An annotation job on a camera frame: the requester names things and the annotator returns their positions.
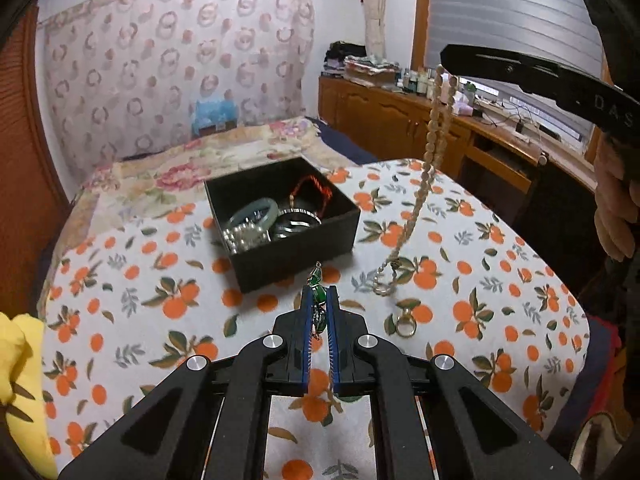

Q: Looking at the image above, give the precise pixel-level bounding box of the green jade pendant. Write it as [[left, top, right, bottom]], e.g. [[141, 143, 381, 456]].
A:
[[307, 262, 328, 337]]

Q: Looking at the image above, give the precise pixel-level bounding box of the gold ring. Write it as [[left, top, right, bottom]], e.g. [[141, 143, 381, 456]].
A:
[[392, 308, 419, 339]]

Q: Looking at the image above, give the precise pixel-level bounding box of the wooden louvered wardrobe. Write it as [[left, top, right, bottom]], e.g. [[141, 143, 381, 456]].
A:
[[0, 3, 70, 318]]

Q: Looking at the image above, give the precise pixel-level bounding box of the black jewelry box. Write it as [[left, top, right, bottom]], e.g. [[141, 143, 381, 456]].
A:
[[205, 157, 360, 292]]

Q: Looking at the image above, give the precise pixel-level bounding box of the grey window blind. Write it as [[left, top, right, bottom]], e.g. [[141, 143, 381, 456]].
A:
[[423, 0, 609, 151]]

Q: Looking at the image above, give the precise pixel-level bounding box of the cosmetic bottles group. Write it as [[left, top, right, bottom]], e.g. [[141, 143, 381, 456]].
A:
[[397, 68, 477, 104]]

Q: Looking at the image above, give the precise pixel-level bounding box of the blue wrapped box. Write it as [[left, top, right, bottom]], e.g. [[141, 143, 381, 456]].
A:
[[192, 100, 239, 136]]

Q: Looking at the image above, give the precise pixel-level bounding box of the person's right hand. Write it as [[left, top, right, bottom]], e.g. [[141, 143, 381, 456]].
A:
[[593, 134, 639, 261]]

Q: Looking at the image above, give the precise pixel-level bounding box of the pale jade bangle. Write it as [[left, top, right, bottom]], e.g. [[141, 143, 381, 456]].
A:
[[224, 197, 279, 231]]

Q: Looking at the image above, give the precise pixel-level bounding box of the red cord bracelet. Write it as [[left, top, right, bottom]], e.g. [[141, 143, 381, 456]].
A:
[[288, 173, 334, 219]]

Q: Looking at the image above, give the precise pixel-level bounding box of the long pearl strand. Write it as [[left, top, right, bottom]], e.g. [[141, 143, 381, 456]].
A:
[[373, 64, 458, 297]]

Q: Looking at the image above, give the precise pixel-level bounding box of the wooden sideboard cabinet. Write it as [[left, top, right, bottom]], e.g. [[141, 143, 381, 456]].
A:
[[318, 75, 594, 220]]

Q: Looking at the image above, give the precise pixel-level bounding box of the orange print tablecloth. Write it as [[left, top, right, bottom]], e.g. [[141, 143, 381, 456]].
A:
[[41, 160, 592, 479]]

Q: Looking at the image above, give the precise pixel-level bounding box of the beige tied curtain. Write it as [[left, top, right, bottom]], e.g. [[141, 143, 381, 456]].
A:
[[362, 0, 386, 58]]

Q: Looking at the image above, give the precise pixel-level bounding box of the stack of folded clothes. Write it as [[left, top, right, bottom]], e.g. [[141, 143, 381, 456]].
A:
[[321, 41, 401, 87]]

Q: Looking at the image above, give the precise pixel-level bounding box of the silver carved bangle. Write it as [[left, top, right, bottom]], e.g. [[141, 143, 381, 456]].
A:
[[269, 207, 321, 240]]

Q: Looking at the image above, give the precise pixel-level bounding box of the pink circle pattern curtain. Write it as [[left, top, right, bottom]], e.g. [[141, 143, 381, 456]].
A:
[[43, 0, 314, 182]]

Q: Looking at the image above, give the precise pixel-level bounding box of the floral bedspread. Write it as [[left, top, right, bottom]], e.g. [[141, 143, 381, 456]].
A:
[[46, 116, 381, 261]]

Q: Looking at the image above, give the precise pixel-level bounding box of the yellow plush toy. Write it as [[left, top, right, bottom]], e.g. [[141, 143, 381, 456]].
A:
[[1, 314, 60, 479]]

